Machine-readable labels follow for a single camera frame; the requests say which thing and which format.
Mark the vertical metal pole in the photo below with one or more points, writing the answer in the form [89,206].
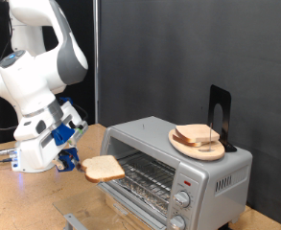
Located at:
[96,48]

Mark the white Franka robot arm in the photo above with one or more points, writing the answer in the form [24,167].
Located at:
[34,80]

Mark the round wooden plate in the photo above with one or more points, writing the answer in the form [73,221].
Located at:
[204,153]

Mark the bread slice stack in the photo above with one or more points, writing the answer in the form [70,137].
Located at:
[196,131]

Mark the white bread slice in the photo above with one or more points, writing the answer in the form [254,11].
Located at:
[103,167]
[184,142]

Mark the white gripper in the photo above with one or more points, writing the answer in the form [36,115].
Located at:
[34,153]

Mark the silver oven knob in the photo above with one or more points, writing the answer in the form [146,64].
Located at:
[177,223]
[181,199]

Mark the metal spatula with blue block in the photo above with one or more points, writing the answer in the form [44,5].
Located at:
[69,159]

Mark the black metal bookend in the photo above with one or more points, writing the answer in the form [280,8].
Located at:
[224,99]

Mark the silver toaster oven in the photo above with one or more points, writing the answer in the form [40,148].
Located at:
[210,179]

